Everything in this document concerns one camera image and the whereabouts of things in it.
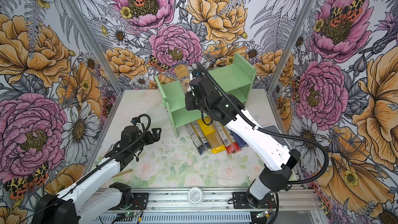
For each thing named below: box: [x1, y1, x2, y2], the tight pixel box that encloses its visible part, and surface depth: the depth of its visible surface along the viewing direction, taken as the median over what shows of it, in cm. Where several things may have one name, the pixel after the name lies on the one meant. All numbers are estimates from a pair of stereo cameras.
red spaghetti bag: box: [212, 120, 242, 155], surface depth 93 cm
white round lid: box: [187, 186, 204, 206], surface depth 71 cm
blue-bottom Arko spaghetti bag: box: [172, 60, 191, 94], surface depth 72 cm
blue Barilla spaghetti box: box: [227, 128, 250, 149], surface depth 93 cm
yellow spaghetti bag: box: [196, 118, 227, 154], surface depth 93 cm
